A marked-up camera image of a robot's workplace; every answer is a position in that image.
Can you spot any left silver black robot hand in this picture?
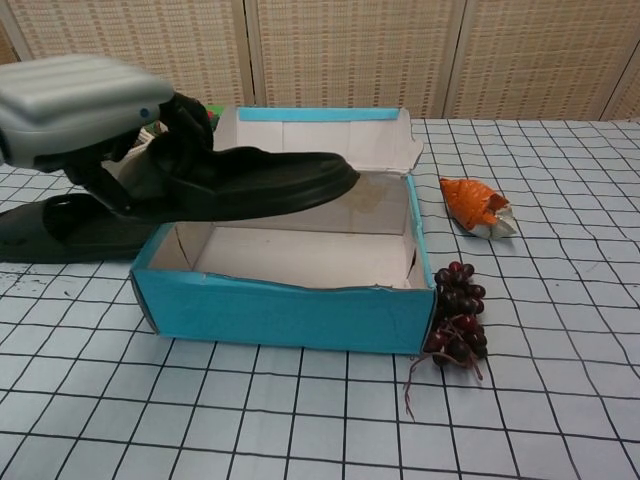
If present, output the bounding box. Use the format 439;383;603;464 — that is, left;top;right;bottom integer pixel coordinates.
0;54;216;214

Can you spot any black rubber slipper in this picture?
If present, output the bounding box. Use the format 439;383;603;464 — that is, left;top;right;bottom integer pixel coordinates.
107;144;361;224
0;193;161;264

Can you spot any blue cardboard shoe box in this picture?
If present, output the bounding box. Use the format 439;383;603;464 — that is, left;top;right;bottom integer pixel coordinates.
129;105;439;355

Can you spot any woven bamboo folding screen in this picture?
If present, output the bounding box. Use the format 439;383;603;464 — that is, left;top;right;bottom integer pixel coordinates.
0;0;640;121

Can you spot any orange crumpled snack bag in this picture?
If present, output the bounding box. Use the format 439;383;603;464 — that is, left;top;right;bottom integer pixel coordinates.
439;177;516;241

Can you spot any dark red grape bunch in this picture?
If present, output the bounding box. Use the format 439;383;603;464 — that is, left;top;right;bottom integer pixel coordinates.
403;260;489;421

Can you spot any blue checked tablecloth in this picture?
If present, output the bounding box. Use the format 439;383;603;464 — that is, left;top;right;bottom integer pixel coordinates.
0;117;640;480

